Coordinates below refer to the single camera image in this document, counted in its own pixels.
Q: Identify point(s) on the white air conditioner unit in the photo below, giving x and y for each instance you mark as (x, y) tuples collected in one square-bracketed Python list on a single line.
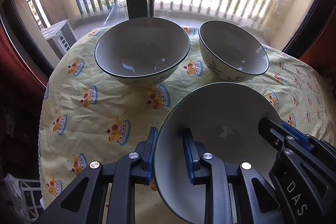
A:
[(59, 36)]

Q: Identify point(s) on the red curtain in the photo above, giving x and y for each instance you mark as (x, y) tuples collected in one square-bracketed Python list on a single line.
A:
[(15, 77), (321, 56)]

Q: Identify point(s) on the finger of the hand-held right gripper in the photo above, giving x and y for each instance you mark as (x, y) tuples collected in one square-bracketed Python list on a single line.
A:
[(270, 132), (296, 134)]

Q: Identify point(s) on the white rack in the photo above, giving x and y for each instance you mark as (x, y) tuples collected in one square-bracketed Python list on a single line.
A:
[(30, 190)]

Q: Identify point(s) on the yellow printed tablecloth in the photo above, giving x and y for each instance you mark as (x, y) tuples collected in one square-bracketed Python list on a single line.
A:
[(92, 108)]

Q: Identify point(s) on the white floral ceramic bowl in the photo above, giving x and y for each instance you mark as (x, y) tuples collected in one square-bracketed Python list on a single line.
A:
[(223, 113), (141, 43), (231, 48)]

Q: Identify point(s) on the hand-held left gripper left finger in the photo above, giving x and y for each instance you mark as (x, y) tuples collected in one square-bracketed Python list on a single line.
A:
[(149, 153)]

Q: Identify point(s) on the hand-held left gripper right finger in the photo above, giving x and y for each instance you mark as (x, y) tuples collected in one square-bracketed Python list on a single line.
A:
[(190, 158)]

